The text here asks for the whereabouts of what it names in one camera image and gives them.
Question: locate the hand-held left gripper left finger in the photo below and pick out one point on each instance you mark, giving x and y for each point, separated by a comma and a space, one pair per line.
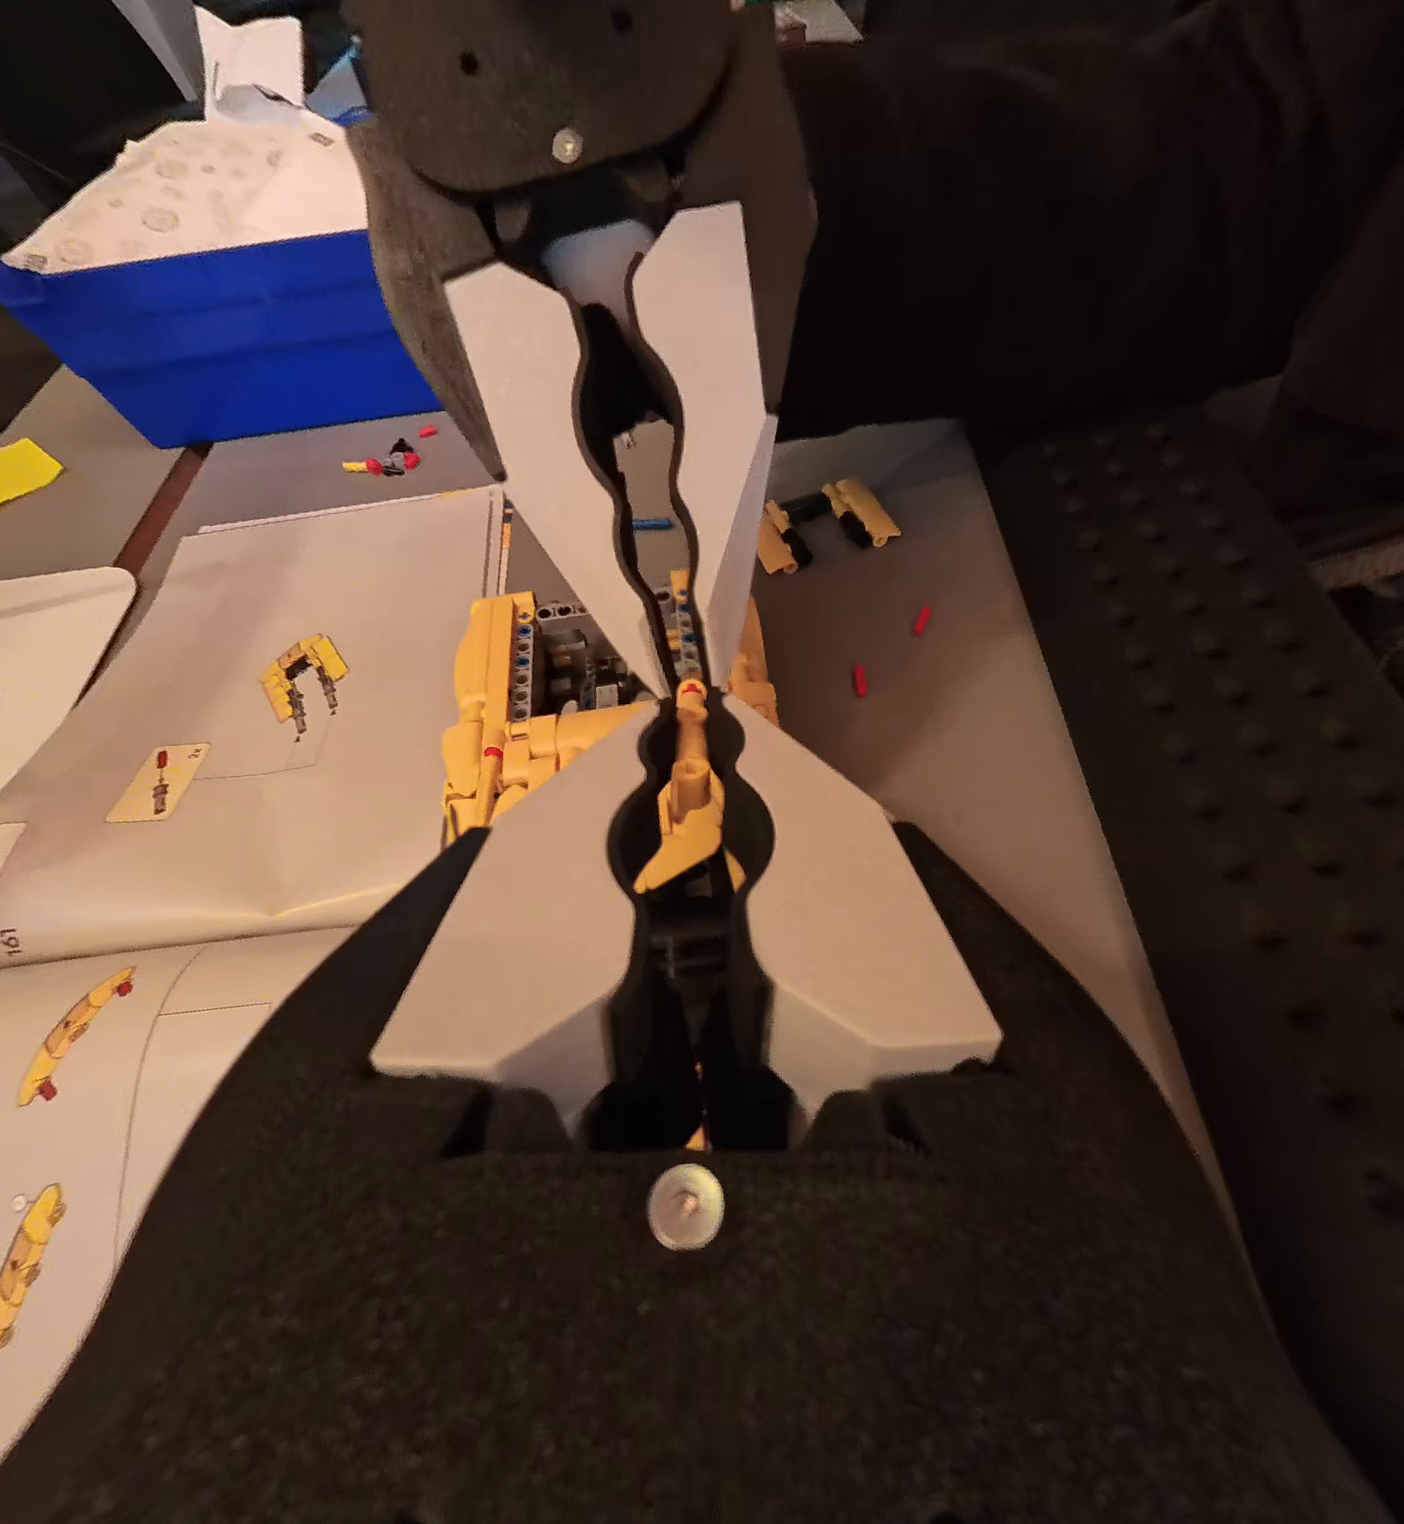
533, 940

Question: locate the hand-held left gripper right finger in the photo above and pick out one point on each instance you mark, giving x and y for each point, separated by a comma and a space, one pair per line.
857, 940

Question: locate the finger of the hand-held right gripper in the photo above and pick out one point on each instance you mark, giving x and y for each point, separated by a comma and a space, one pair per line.
523, 394
724, 394

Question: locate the yellow curved panel brick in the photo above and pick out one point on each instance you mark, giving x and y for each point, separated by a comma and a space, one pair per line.
678, 857

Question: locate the yellow toy brick car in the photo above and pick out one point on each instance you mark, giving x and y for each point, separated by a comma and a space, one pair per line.
512, 714

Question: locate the person's right forearm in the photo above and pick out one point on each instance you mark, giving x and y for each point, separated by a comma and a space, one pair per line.
1071, 215

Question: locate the grey desk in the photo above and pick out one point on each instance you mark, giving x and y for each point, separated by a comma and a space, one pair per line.
950, 775

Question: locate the white desk lamp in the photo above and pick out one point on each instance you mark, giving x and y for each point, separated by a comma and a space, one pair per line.
23, 667

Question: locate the scattered small brick pins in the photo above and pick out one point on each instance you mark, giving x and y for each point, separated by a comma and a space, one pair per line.
398, 458

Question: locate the yellow black brick assembly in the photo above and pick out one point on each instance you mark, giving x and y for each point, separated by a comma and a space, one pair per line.
778, 529
862, 512

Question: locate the blue plastic bin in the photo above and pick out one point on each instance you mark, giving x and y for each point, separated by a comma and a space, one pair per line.
237, 333

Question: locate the open instruction booklet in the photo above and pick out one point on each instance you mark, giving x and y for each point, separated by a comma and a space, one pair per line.
237, 833

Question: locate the crumpled white paper bags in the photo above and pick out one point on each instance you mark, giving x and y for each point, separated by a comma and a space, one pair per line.
177, 190

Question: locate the black dotted mat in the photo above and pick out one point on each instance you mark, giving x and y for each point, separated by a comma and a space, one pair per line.
1250, 833

